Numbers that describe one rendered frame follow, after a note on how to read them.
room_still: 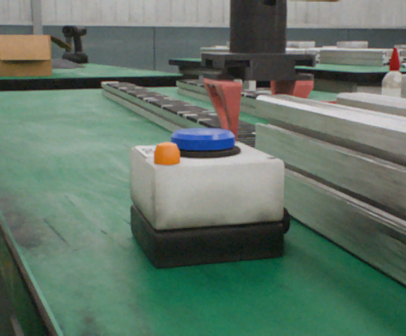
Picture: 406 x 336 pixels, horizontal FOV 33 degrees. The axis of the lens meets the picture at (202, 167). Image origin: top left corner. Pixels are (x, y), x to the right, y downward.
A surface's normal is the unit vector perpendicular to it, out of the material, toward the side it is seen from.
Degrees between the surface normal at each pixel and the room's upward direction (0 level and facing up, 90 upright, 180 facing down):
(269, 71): 90
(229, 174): 90
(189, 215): 90
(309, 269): 0
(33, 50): 69
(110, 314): 0
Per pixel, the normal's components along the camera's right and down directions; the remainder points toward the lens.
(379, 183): -0.96, 0.05
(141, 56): 0.39, 0.17
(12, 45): 0.32, -0.29
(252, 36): -0.29, 0.18
